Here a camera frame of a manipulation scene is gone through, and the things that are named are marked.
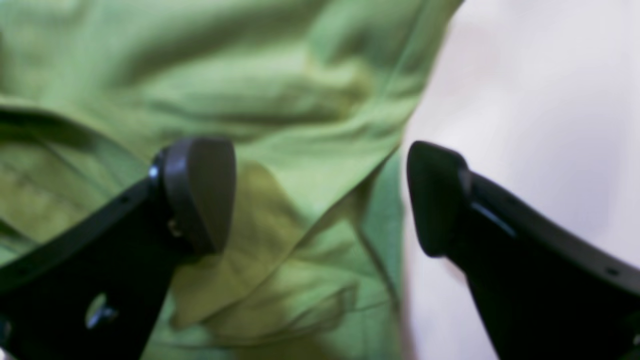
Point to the green T-shirt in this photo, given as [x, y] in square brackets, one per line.
[314, 94]

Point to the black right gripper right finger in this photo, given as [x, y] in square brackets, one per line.
[542, 293]

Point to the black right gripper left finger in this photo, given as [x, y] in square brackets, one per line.
[95, 292]

